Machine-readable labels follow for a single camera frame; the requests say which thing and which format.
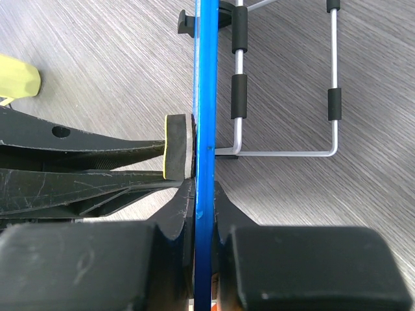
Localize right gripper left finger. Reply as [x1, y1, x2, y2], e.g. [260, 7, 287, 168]
[145, 179, 195, 310]

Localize wire whiteboard stand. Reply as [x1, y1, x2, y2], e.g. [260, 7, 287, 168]
[215, 1, 342, 159]

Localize yellow whiteboard eraser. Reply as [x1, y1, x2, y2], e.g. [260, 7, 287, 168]
[163, 113, 196, 181]

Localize blue framed whiteboard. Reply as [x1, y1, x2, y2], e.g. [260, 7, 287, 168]
[193, 1, 219, 310]

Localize black whiteboard clip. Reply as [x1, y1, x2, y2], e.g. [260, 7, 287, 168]
[178, 1, 235, 38]

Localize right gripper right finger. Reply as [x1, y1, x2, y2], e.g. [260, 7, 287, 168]
[212, 181, 258, 310]

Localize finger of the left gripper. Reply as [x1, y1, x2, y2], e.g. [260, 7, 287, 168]
[1, 169, 183, 217]
[1, 107, 165, 172]

